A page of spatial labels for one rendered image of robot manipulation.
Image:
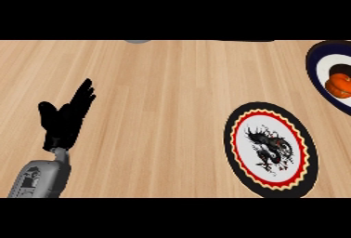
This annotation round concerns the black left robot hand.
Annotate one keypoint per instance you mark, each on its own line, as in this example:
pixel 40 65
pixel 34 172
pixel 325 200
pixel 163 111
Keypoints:
pixel 67 121

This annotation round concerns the black red patterned plate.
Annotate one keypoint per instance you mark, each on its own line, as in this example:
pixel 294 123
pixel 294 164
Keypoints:
pixel 270 148

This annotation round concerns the navy white plate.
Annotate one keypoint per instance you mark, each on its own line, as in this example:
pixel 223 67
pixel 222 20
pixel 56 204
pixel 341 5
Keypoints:
pixel 320 65

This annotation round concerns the orange squash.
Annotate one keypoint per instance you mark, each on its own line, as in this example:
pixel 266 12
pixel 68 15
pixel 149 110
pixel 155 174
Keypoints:
pixel 340 85

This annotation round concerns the grey object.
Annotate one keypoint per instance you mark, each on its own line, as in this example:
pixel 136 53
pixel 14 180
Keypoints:
pixel 137 41

